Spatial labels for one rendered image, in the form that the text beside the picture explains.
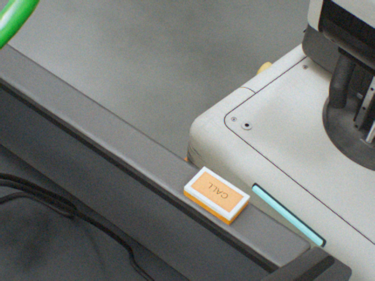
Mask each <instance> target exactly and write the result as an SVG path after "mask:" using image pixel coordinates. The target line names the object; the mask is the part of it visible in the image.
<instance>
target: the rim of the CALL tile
mask: <svg viewBox="0 0 375 281"><path fill-rule="evenodd" d="M204 171H206V172H208V173H209V174H211V175H212V176H213V177H215V178H217V179H218V180H220V181H221V182H223V183H224V184H225V185H227V186H228V187H230V188H231V189H233V190H234V191H237V192H238V193H240V194H241V195H243V196H244V197H243V199H242V200H241V201H240V202H239V203H238V204H237V205H236V206H235V207H234V208H233V210H232V211H231V212H230V213H228V212H227V211H226V210H224V209H222V208H221V207H219V206H218V205H217V204H215V203H214V202H212V201H210V200H209V199H208V198H206V197H205V196H204V195H202V194H201V193H199V192H198V191H196V190H195V189H193V188H191V185H192V184H193V183H194V182H195V181H196V180H197V179H198V178H199V177H200V176H201V175H202V174H203V173H204ZM184 189H185V190H186V191H187V192H188V193H189V194H191V195H192V196H194V197H196V198H197V199H198V200H200V201H201V202H203V203H204V204H206V205H207V206H208V207H210V208H211V209H212V210H214V211H217V212H218V213H219V214H221V215H222V216H224V217H225V218H227V219H228V220H229V221H230V220H231V219H232V218H233V217H234V216H235V215H236V214H237V213H238V212H239V211H240V209H241V208H242V207H243V206H244V205H245V203H246V202H247V201H248V199H249V197H250V196H249V195H247V194H246V193H244V192H242V191H241V190H239V189H238V188H236V187H234V186H233V185H232V184H230V183H229V182H227V181H225V180H224V179H223V178H221V177H220V176H218V175H217V174H215V173H214V172H212V171H211V170H209V169H207V168H205V167H204V168H203V169H202V170H200V172H198V174H197V175H195V177H194V178H193V179H191V181H190V182H188V184H187V185H186V186H185V188H184Z"/></svg>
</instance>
